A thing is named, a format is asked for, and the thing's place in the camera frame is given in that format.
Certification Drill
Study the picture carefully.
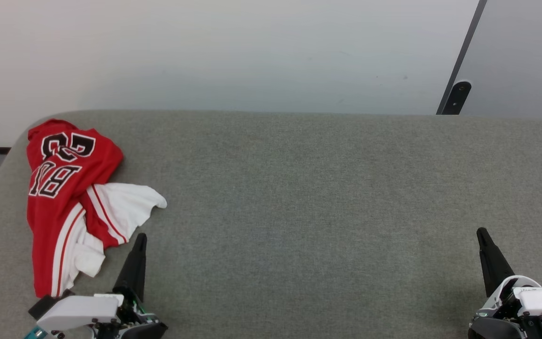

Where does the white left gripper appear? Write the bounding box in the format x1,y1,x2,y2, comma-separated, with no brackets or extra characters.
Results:
36,233,168,339

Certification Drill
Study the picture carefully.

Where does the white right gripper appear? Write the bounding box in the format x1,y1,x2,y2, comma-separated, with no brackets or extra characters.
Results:
469,227,542,339

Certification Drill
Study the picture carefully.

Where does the red white basketball jersey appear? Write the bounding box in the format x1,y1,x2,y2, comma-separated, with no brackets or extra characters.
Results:
26,119,168,299

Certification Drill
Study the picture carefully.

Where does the black oblong wall fixture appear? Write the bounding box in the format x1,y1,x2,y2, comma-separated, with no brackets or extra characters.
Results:
442,80,472,115

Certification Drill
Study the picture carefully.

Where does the dark door frame strip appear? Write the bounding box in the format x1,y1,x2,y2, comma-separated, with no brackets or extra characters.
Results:
436,0,488,115

